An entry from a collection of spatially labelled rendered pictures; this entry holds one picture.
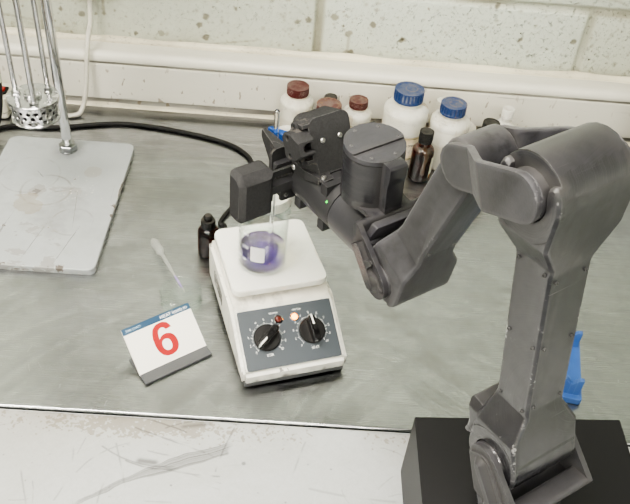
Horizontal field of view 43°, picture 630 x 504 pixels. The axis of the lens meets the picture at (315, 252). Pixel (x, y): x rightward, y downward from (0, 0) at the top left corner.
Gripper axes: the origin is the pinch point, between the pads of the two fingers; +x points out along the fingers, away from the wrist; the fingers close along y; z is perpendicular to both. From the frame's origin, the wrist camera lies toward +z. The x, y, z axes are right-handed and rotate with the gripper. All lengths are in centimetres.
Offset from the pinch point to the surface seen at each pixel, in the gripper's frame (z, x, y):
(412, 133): -19.6, 16.0, -36.5
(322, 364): -23.9, -12.2, 0.9
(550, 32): -9, 16, -64
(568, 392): -24.9, -30.7, -22.8
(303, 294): -19.4, -4.8, -1.1
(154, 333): -23.3, 2.1, 15.8
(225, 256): -17.5, 4.2, 4.7
